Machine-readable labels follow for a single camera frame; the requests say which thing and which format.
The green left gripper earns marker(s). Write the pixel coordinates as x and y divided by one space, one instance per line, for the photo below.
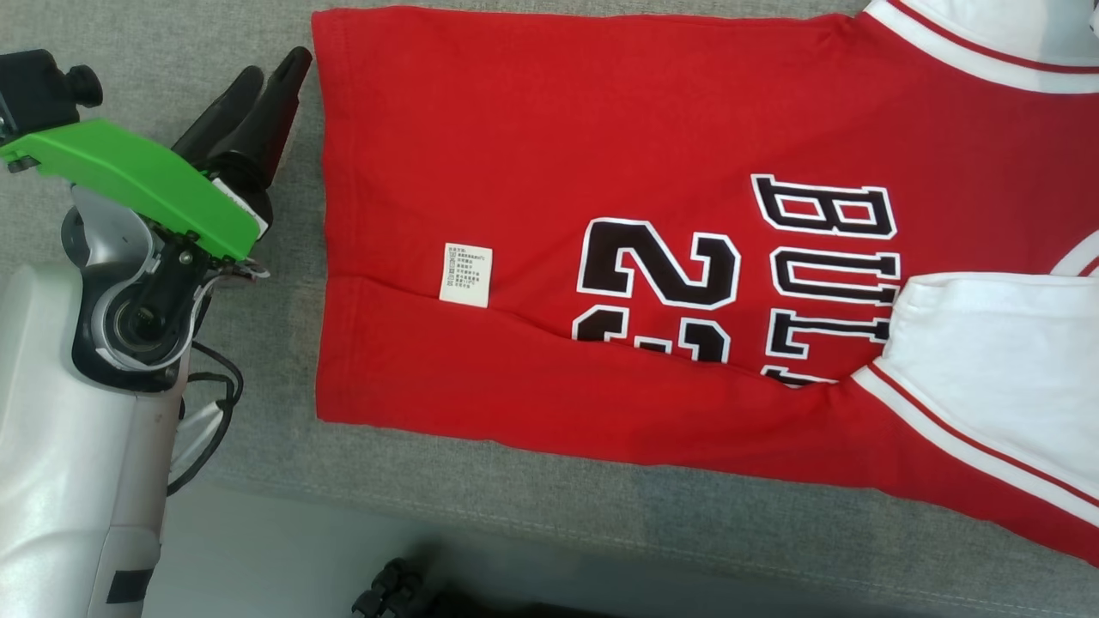
137 176

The red white basketball jersey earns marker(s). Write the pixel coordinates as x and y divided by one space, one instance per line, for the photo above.
515 129

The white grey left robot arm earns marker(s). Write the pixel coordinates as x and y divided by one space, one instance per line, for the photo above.
60 446

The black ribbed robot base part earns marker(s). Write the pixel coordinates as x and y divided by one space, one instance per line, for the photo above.
386 592

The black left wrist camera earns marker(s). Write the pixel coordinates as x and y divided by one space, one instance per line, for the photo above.
39 90

